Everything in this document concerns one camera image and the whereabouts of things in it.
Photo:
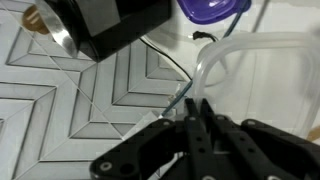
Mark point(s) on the clear plastic bowl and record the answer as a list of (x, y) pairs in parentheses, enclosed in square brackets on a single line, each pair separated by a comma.
[(266, 38)]

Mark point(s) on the round wooden knob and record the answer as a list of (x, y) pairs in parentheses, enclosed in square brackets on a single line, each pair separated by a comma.
[(33, 21)]

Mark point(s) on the black and chrome appliance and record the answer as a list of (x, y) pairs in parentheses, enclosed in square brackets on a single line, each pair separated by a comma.
[(110, 23)]

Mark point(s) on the purple plastic lid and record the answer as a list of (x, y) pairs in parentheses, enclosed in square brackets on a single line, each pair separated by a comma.
[(210, 10)]

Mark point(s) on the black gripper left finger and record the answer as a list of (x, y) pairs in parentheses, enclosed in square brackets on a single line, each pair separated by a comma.
[(186, 146)]

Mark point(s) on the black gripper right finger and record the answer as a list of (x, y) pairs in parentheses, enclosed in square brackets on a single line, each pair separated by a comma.
[(256, 150)]

